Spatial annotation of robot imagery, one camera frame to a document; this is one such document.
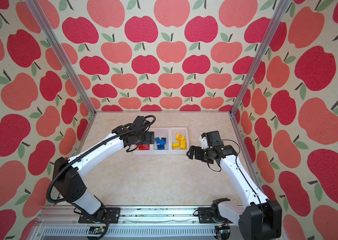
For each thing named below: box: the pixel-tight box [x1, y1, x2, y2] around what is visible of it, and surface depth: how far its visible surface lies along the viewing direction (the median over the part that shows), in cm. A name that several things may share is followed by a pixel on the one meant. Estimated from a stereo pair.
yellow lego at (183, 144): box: [180, 140, 187, 150], surface depth 100 cm
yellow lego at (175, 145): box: [171, 142, 180, 149], surface depth 100 cm
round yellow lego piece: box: [175, 134, 186, 142], surface depth 104 cm
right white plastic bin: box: [169, 127, 189, 154], surface depth 99 cm
